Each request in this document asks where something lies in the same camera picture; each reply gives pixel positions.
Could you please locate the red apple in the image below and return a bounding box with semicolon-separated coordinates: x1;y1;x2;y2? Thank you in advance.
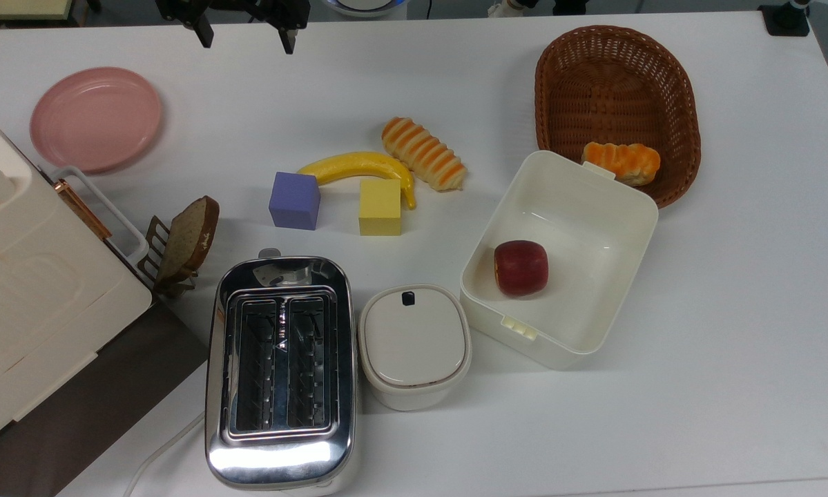
493;240;549;299

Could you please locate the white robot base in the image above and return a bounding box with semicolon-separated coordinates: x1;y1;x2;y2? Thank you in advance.
322;0;409;19

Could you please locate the brown bread slice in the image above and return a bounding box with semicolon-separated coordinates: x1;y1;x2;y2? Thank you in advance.
157;196;220;282

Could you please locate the striped bread roll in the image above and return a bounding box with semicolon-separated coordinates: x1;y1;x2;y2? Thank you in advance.
381;117;468;193

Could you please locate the white open plastic box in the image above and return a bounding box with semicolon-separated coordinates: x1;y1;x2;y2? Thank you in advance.
459;150;659;371

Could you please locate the yellow cube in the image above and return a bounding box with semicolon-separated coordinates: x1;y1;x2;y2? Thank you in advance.
358;179;403;237

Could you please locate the white lidded container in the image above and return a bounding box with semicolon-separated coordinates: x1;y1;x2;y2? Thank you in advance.
358;284;473;412

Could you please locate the yellow banana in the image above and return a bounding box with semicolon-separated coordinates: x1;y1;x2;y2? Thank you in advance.
296;151;418;210

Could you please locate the purple cube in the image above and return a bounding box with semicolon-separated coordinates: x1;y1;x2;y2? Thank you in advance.
269;172;321;231

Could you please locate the orange glazed bread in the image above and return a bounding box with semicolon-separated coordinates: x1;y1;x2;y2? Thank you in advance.
582;142;662;187

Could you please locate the white toaster cable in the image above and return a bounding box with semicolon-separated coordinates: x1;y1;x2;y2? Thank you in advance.
122;411;206;497

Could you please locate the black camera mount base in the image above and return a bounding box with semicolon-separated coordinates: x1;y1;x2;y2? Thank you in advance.
759;0;811;37

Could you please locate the chrome toaster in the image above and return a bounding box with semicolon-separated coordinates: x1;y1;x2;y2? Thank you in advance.
204;248;360;496

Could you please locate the cream oven appliance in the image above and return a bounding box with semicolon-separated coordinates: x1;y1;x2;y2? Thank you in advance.
0;102;153;453

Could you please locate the brown wicker basket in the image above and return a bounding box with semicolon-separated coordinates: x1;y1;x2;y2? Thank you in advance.
535;26;702;210

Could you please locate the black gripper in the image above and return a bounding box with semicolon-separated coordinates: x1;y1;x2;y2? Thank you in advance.
155;0;311;55

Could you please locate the pink round plate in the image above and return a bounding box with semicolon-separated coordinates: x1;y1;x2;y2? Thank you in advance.
30;67;163;173

